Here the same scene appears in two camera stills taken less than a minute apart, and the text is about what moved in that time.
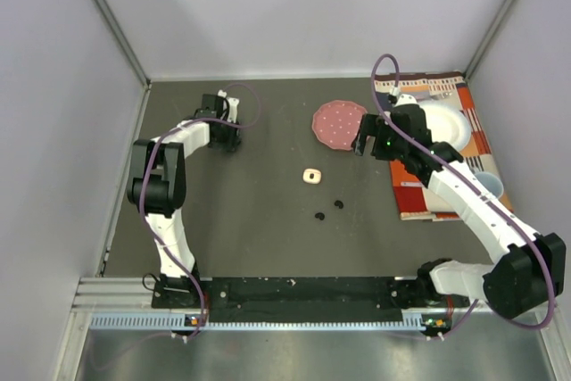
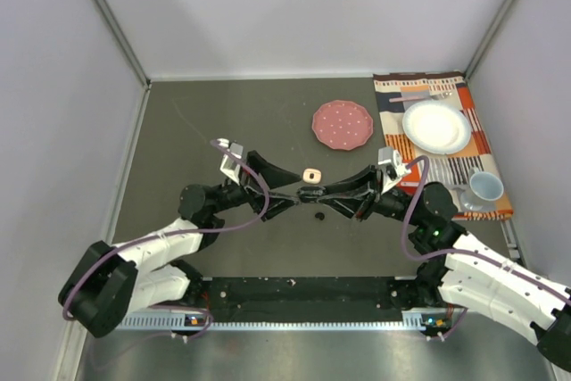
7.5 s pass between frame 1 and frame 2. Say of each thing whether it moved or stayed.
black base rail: stayed
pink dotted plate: stayed
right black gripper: moved
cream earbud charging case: stayed
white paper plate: stayed
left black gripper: moved
